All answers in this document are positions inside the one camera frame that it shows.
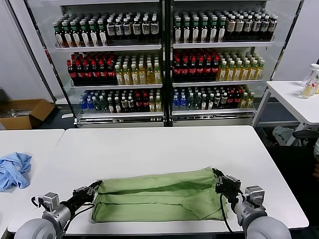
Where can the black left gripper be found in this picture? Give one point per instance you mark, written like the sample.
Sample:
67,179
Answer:
79,198

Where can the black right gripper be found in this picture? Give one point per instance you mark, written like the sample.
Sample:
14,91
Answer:
229,189

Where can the light green t-shirt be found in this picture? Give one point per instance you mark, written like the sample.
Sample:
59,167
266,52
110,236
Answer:
154,199

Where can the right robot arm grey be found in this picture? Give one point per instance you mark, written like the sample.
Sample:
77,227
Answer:
269,229

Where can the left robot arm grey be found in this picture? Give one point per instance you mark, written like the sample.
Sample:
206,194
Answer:
37,229

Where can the white plastic bag bundle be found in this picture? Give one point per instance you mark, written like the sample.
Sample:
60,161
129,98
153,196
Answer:
282,135

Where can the small dark drink bottle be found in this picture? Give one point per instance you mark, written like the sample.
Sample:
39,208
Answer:
224,101
204,102
210,102
124,105
110,105
117,105
217,101
131,105

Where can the red cap cola bottle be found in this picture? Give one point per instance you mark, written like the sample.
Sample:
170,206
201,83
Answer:
145,103
185,69
80,73
72,73
111,72
200,69
96,72
103,72
192,69
231,100
238,99
138,104
177,69
88,72
208,69
215,68

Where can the small white flat object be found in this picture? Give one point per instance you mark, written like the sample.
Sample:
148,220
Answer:
66,115

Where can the yellow juice bottle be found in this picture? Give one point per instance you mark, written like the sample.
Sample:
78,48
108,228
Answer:
238,71
158,104
152,104
253,70
244,100
127,75
142,74
150,74
157,73
230,71
222,71
134,75
119,76
245,70
260,70
250,100

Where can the clear water bottle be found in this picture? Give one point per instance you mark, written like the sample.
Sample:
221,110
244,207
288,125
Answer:
97,105
197,102
103,104
190,102

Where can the crumpled light blue shirt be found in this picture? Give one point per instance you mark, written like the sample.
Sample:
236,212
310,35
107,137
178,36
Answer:
12,171

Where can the blue water bottle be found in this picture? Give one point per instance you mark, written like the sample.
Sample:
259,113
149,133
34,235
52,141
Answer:
90,104
183,103
83,104
176,103

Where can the black office chair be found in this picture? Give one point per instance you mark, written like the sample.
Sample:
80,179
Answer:
305,134

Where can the seated person teal top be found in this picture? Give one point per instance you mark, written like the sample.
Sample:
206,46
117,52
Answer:
317,152

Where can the open cardboard box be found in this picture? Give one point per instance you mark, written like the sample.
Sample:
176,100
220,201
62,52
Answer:
15,123

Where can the white side table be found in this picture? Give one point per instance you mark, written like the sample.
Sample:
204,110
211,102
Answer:
286,92

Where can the plastic wrapped metal parts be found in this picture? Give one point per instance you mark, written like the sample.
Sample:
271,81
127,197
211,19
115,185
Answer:
12,112

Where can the clear jar yellow contents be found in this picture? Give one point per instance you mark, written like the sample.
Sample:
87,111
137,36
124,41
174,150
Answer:
307,92

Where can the white display cabinet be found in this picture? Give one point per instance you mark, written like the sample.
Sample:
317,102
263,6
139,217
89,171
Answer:
109,47
219,44

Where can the clear jar white lid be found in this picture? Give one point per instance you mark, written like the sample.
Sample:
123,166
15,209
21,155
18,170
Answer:
314,72

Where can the glass cabinet door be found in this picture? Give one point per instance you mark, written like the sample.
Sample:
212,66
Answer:
282,49
38,49

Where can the green cap dark tea bottle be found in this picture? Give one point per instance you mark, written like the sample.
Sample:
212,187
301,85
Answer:
59,36
93,34
196,30
67,35
84,34
221,30
213,30
187,31
178,31
102,33
76,35
204,30

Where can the beige label dark drink bottle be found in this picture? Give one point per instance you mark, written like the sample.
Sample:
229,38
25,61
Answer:
239,27
231,27

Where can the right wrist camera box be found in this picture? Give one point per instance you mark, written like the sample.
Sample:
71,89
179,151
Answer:
254,195

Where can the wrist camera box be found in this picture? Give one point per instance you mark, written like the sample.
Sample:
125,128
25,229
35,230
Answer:
254,195
51,200

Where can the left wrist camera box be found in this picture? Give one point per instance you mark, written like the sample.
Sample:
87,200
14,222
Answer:
51,200

